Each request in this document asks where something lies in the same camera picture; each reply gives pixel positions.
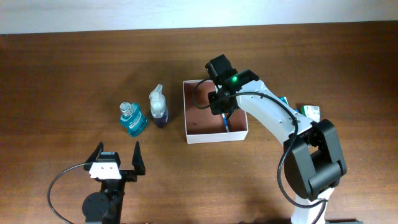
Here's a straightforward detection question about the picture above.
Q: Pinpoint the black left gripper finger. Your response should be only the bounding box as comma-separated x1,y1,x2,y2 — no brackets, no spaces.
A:
132,141,146,175
85,141,104,163

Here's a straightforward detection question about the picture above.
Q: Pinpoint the blue and white toothbrush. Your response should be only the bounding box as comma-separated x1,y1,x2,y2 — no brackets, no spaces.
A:
221,113,229,133

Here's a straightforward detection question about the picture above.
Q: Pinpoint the Colgate toothpaste tube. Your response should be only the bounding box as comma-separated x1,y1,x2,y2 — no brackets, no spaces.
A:
279,96,289,105

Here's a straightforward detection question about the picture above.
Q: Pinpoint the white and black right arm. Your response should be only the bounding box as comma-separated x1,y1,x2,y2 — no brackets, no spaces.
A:
205,55,347,223

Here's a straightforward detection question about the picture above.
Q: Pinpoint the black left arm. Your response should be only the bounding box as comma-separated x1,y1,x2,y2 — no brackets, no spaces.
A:
82,142,146,224

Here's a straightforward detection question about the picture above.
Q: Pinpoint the white open cardboard box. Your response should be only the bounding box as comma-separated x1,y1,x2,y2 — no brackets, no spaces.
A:
183,80,248,144

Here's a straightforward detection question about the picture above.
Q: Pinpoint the teal Listerine mouthwash bottle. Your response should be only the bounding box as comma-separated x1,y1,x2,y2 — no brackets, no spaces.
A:
119,102,147,137

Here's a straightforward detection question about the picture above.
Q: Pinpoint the blue foam soap pump bottle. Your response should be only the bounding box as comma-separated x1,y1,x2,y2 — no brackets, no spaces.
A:
149,84,169,128

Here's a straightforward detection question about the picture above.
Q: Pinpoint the green and white soap packet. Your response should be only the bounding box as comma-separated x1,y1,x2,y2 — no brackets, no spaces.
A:
301,105,320,122

